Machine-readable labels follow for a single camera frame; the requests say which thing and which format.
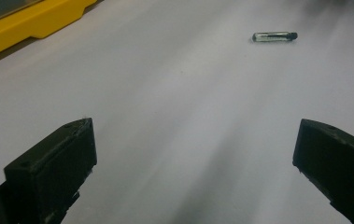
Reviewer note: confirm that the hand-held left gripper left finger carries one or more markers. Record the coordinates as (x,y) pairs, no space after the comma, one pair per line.
(50,168)

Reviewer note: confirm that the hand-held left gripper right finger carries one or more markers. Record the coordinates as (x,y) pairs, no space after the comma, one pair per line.
(336,161)

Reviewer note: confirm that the small clear vial black cap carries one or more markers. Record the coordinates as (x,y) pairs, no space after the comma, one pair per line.
(272,36)

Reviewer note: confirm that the yellow plastic case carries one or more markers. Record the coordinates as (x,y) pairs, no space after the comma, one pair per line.
(19,23)

